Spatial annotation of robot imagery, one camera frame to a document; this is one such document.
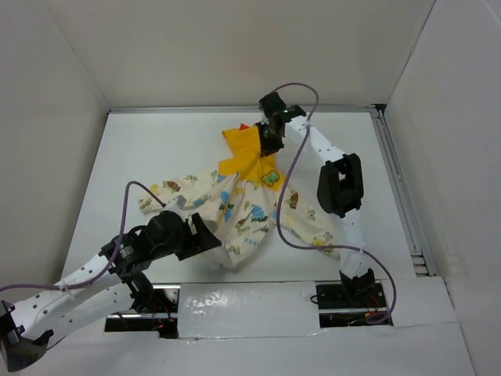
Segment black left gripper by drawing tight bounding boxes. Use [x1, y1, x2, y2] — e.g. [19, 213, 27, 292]
[153, 211, 222, 261]

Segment cream yellow dinosaur print jacket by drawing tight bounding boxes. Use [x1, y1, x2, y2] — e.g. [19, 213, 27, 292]
[139, 126, 337, 269]

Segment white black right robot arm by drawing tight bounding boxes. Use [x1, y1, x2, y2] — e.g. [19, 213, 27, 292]
[258, 90, 382, 307]

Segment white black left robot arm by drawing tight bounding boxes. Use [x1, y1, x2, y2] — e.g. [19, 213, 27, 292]
[1, 211, 222, 372]

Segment white taped base cover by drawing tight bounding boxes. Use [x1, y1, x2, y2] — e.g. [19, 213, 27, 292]
[178, 281, 322, 339]

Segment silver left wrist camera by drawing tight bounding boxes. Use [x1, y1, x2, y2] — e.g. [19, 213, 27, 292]
[164, 195, 186, 212]

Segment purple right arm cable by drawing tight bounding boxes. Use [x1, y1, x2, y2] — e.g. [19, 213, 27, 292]
[273, 82, 399, 325]

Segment aluminium rail frame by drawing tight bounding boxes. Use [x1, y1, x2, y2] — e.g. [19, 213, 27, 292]
[94, 106, 429, 283]

